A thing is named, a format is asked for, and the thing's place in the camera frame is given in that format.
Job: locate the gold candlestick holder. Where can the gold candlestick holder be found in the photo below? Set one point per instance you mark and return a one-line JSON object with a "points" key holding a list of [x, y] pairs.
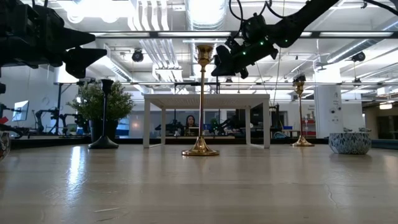
{"points": [[302, 143], [200, 149]]}

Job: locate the person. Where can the person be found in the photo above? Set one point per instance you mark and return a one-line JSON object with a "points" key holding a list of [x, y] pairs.
{"points": [[190, 122]]}

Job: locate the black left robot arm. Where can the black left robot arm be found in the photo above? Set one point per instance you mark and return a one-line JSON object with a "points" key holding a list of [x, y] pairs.
{"points": [[6, 18]]}

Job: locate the black aluminium table frame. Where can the black aluminium table frame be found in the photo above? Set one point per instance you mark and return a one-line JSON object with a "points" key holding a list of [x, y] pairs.
{"points": [[46, 142]]}

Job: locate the glowing rectangular ceiling lamp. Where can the glowing rectangular ceiling lamp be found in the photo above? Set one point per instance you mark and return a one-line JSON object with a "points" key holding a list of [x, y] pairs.
{"points": [[385, 106]]}

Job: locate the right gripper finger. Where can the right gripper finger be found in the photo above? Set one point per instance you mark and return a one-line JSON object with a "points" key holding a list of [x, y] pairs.
{"points": [[223, 54], [224, 70]]}

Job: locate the red storage shelf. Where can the red storage shelf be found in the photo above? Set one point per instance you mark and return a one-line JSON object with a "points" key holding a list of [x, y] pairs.
{"points": [[308, 122]]}

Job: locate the blue white patterned candle bowl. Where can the blue white patterned candle bowl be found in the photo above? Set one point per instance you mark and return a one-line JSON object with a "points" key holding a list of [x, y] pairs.
{"points": [[349, 143]]}

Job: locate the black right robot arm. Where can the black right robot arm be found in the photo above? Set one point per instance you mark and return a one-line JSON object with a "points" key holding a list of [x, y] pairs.
{"points": [[298, 18]]}

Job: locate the black background robot arm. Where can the black background robot arm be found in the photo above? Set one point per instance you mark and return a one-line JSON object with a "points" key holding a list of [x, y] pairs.
{"points": [[42, 119]]}

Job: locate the dark patterned candle bowl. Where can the dark patterned candle bowl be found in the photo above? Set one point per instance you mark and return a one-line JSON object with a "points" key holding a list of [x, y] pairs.
{"points": [[3, 146]]}

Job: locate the computer monitor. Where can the computer monitor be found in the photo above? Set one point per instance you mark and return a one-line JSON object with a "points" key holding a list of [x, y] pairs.
{"points": [[21, 110]]}

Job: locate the green plant in black pot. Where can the green plant in black pot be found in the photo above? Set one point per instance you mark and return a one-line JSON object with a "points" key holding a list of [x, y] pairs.
{"points": [[119, 102]]}

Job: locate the white round column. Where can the white round column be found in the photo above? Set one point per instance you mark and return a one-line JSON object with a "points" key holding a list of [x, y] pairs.
{"points": [[328, 112]]}

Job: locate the black candlestick holder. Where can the black candlestick holder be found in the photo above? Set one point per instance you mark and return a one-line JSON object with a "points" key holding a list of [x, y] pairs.
{"points": [[103, 143]]}

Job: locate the black ceiling spotlight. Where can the black ceiling spotlight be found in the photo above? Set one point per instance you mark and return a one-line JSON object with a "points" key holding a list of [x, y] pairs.
{"points": [[137, 56], [359, 57], [299, 77]]}

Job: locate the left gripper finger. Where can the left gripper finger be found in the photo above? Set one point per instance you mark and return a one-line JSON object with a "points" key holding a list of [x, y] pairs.
{"points": [[82, 60], [76, 39]]}

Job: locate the white perforated riser shelf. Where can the white perforated riser shelf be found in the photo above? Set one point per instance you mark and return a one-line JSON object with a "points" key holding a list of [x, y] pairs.
{"points": [[206, 101]]}

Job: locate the black overhead frame bar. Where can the black overhead frame bar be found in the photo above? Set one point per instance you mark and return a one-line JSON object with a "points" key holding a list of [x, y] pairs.
{"points": [[146, 34]]}

